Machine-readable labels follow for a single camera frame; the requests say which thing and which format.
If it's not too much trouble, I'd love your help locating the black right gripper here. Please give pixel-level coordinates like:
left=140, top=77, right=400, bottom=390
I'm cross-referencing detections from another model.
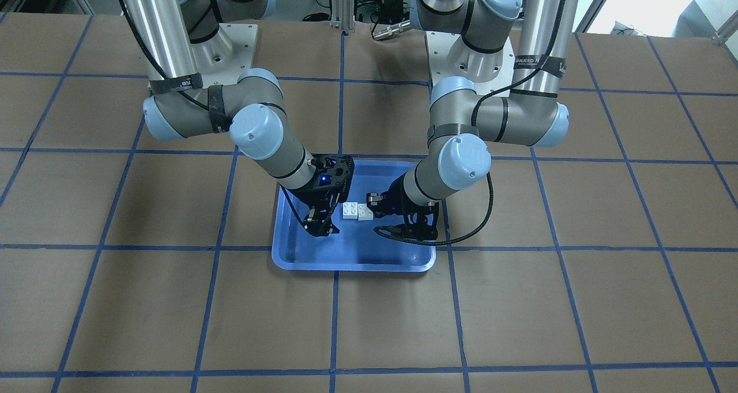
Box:
left=285, top=155, right=354, bottom=236

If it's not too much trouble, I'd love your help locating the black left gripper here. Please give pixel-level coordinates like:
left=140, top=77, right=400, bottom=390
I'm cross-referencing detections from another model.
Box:
left=367, top=177, right=439, bottom=244

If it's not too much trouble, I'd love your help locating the white block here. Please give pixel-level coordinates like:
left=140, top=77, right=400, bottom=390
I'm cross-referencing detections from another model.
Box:
left=341, top=202, right=359, bottom=220
left=357, top=203, right=374, bottom=221

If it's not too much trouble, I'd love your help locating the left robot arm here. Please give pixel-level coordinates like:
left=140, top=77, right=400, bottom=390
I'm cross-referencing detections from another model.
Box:
left=367, top=0, right=578, bottom=246

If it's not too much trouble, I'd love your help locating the blue plastic tray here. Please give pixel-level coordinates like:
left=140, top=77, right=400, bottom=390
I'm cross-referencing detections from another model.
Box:
left=272, top=160, right=436, bottom=273

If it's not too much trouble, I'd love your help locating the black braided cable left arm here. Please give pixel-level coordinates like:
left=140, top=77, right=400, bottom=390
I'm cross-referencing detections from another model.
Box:
left=374, top=0, right=571, bottom=247

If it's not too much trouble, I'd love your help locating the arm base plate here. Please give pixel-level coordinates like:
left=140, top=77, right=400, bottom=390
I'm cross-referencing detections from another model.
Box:
left=191, top=24, right=258, bottom=86
left=426, top=32, right=515, bottom=95

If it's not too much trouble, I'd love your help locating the aluminium frame post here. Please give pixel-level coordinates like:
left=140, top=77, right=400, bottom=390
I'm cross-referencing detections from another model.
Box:
left=330, top=0, right=356, bottom=34

